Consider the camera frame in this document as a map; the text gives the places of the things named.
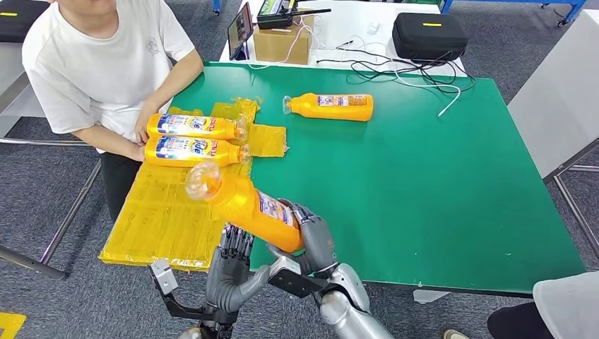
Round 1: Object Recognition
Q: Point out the person's right hand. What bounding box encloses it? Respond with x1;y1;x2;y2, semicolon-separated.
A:
126;142;147;163

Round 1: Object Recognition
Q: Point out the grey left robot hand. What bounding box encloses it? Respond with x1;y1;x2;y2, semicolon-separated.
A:
205;223;273;314

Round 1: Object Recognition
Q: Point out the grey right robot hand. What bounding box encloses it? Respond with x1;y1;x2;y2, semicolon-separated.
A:
266;198;339;277

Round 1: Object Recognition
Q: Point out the person's left hand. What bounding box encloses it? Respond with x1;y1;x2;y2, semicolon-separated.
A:
134;102;163;144

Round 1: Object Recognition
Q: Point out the orange detergent bottle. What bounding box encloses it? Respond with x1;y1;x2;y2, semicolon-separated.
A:
146;113;249;141
184;161;305;254
283;93;374;123
143;136;251;168

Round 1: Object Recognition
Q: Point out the yellow tape mat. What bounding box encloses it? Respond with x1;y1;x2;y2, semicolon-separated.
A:
98;97;287;273

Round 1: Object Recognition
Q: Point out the person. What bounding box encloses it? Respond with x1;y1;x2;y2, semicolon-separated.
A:
22;0;205;221
486;271;599;339

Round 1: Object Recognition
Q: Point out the white table foot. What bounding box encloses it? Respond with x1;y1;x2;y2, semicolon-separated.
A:
413;290;451;305

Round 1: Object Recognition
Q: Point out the black tablet on stand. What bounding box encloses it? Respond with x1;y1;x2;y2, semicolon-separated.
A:
227;2;255;61

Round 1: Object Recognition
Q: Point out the grey metal table with legs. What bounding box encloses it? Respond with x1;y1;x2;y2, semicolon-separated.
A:
0;42;103;282

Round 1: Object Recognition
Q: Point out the brown cardboard box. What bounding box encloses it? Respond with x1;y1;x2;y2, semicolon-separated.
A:
252;18;315;66

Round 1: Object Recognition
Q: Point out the black zip case yellow tag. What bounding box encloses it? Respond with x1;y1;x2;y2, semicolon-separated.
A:
392;13;470;63
0;0;50;44

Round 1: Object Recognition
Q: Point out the black remote controller with antenna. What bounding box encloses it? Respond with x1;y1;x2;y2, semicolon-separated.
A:
256;0;332;30

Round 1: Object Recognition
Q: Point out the white table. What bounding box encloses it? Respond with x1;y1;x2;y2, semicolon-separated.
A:
218;0;468;78

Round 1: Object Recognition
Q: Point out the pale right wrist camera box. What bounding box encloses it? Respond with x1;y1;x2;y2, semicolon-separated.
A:
267;256;328;299

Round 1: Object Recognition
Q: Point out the pink cable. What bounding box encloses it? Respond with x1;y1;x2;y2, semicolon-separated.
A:
248;16;324;70

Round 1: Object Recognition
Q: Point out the white cable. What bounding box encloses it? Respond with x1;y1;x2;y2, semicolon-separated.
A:
393;61;462;118

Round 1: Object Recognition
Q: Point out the black cable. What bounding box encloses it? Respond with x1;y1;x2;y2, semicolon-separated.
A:
316;40;476;95

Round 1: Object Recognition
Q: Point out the grey table with metal frame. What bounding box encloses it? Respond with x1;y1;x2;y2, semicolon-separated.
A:
506;10;599;261

